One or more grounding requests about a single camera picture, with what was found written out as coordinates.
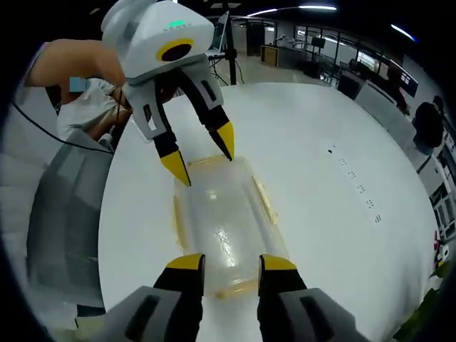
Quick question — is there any grey mesh office chair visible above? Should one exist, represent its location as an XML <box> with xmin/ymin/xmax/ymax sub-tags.
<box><xmin>26</xmin><ymin>130</ymin><xmax>115</xmax><ymax>309</ymax></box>

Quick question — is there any green potted plant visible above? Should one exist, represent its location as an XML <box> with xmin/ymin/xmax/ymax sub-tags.
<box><xmin>415</xmin><ymin>261</ymin><xmax>450</xmax><ymax>328</ymax></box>

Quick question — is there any long ceiling light strip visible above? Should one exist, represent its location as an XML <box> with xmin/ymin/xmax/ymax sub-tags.
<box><xmin>247</xmin><ymin>4</ymin><xmax>338</xmax><ymax>18</ymax></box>

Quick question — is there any black stand with round base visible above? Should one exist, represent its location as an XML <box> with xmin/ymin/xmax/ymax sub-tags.
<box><xmin>221</xmin><ymin>0</ymin><xmax>239</xmax><ymax>86</ymax></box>

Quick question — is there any clear box with yellow buckles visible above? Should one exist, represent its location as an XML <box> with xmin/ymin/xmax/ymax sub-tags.
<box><xmin>172</xmin><ymin>155</ymin><xmax>290</xmax><ymax>300</ymax></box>

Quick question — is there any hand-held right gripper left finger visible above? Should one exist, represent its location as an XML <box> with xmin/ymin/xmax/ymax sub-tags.
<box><xmin>102</xmin><ymin>252</ymin><xmax>207</xmax><ymax>342</ymax></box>

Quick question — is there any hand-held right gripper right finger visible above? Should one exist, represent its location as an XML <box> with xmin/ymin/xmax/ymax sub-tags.
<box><xmin>257</xmin><ymin>253</ymin><xmax>372</xmax><ymax>342</ymax></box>

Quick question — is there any dark wall monitor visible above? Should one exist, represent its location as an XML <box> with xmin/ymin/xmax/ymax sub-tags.
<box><xmin>398</xmin><ymin>67</ymin><xmax>418</xmax><ymax>98</ymax></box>

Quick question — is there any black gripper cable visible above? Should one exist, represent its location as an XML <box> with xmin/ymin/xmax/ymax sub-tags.
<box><xmin>11</xmin><ymin>80</ymin><xmax>133</xmax><ymax>155</ymax></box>

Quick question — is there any white desk partition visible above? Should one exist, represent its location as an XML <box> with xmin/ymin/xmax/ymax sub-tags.
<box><xmin>355</xmin><ymin>79</ymin><xmax>418</xmax><ymax>152</ymax></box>

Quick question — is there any wooden cabinet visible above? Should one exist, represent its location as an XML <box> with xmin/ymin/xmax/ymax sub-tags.
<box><xmin>260</xmin><ymin>44</ymin><xmax>281</xmax><ymax>68</ymax></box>

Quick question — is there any short ceiling light strip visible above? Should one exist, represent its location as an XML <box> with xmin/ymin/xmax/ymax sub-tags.
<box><xmin>389</xmin><ymin>23</ymin><xmax>417</xmax><ymax>43</ymax></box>

